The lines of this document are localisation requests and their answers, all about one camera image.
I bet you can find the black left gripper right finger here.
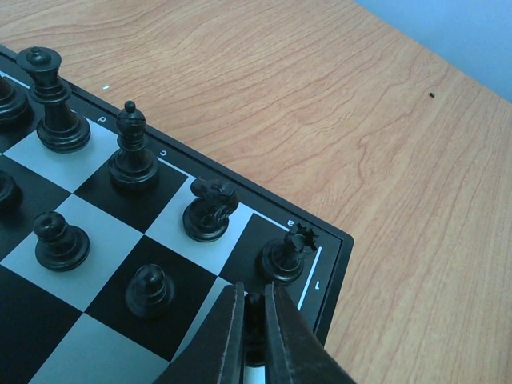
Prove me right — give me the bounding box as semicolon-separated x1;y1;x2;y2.
265;283;354;384

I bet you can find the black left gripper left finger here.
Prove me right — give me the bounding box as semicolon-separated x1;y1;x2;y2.
155;282;245;384

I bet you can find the black pawn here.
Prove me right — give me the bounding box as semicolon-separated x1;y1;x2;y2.
0;171;22;211
125;263;174;319
244;293;266;367
33;211;90;272

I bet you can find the black king chess piece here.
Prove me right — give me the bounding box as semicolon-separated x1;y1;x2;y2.
16;46;91;154

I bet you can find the black queen chess piece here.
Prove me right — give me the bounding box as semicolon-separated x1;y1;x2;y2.
1;77;32;130

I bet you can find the black and white chessboard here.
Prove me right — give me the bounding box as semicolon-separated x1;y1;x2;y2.
1;48;354;383

